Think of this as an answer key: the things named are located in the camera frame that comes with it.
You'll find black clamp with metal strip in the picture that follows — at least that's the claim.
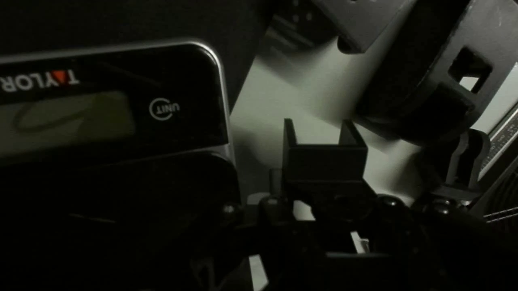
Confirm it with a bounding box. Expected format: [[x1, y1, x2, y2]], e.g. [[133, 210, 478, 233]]
[[419, 90, 518, 223]]

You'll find black U-shaped bracket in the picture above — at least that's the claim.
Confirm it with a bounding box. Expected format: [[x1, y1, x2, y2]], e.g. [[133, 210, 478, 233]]
[[282, 116, 371, 204]]

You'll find black Taylor kitchen scale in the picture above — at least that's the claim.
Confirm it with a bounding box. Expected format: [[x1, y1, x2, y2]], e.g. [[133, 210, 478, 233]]
[[0, 37, 241, 217]]

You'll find tall black plastic block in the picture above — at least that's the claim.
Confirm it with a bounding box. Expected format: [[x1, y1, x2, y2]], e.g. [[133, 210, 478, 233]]
[[351, 0, 518, 147]]

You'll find grey metal tool drawer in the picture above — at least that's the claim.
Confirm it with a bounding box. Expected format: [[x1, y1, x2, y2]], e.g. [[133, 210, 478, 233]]
[[228, 37, 518, 217]]

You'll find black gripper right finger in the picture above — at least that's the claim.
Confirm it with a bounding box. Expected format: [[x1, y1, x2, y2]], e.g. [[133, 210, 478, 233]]
[[355, 192, 518, 291]]

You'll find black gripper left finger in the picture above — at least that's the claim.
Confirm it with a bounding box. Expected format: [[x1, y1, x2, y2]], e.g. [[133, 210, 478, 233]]
[[215, 196, 325, 291]]

